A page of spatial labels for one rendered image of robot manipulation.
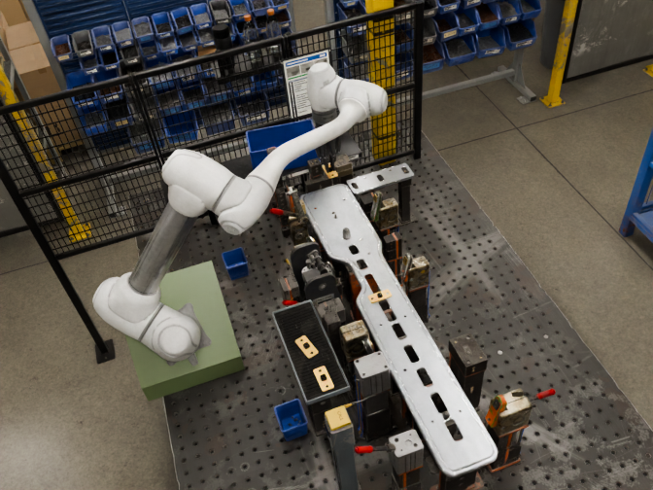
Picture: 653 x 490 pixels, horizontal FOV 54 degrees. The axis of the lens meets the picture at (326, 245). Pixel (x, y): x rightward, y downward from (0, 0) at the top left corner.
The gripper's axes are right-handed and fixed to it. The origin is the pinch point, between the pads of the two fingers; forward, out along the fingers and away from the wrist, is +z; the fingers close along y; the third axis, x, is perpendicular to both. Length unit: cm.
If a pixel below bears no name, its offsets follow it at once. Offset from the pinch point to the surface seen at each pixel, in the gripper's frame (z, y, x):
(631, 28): 82, 278, 151
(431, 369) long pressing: 29, 3, -83
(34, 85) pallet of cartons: 65, -128, 247
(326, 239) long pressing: 28.7, -7.8, -10.8
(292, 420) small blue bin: 59, -43, -65
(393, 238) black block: 29.5, 17.2, -20.7
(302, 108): 9, 6, 54
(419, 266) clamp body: 24, 18, -43
